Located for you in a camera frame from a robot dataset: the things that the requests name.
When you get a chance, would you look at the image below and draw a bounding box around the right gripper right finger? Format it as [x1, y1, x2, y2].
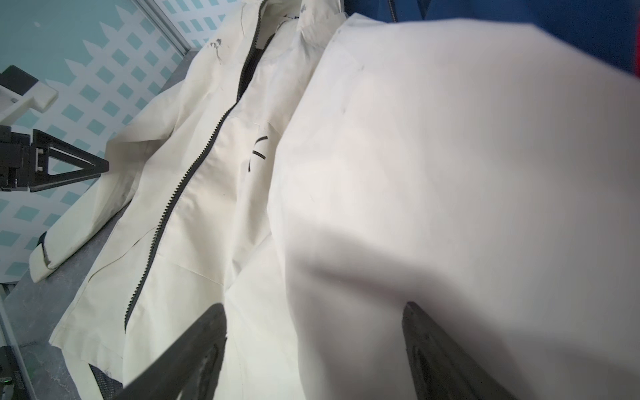
[402, 302, 514, 400]

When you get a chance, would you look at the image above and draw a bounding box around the aluminium front rail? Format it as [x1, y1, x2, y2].
[1, 283, 36, 400]

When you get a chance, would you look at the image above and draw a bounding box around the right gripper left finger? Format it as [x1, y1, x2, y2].
[116, 303, 227, 400]

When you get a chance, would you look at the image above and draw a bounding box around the navy blue jacket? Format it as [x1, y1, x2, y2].
[343, 0, 640, 76]

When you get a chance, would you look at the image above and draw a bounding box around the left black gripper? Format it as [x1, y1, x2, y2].
[1, 125, 109, 193]

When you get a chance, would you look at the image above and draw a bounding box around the red jacket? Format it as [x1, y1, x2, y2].
[634, 33, 640, 78]

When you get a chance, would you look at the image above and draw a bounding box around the cream beige jacket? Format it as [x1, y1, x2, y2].
[29, 1, 639, 399]

